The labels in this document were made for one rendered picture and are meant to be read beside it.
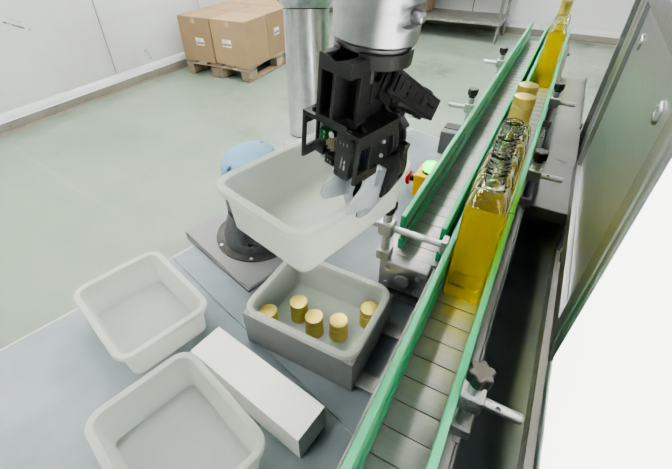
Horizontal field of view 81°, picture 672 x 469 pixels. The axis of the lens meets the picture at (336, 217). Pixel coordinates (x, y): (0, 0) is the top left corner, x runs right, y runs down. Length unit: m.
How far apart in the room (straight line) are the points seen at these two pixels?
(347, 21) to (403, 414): 0.46
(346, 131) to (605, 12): 6.29
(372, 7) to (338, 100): 0.08
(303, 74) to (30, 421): 0.74
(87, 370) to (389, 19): 0.76
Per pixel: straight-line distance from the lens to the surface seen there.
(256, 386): 0.68
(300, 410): 0.66
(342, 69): 0.34
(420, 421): 0.58
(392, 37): 0.34
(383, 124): 0.38
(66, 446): 0.81
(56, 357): 0.92
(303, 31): 0.79
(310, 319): 0.74
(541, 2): 6.58
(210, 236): 1.01
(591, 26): 6.61
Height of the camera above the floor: 1.40
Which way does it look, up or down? 38 degrees down
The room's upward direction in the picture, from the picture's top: straight up
